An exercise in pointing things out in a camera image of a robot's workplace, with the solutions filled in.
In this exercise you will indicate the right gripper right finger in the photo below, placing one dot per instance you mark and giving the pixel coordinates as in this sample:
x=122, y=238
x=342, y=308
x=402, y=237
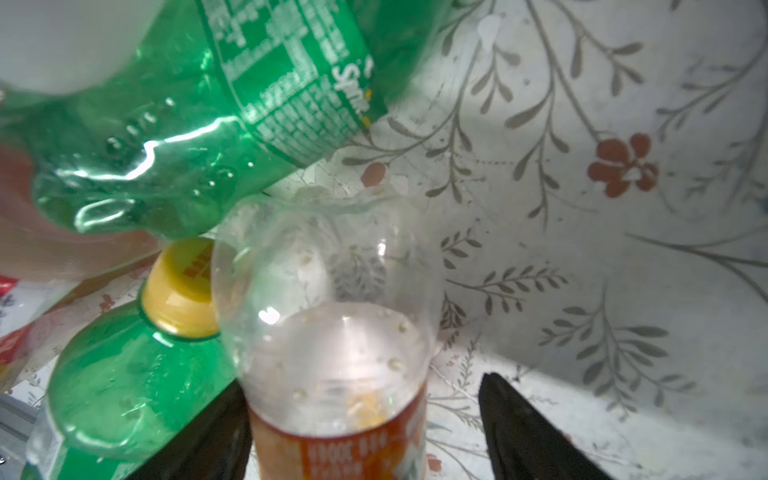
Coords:
x=522, y=443

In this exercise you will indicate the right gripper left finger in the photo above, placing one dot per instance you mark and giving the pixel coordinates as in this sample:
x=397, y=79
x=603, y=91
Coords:
x=216, y=444

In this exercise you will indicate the green bottle yellow cap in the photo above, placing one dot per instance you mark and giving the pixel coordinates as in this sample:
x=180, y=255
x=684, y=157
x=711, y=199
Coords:
x=126, y=384

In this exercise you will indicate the clear bottle orange label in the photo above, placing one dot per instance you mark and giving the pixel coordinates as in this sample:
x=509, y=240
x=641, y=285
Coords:
x=329, y=308

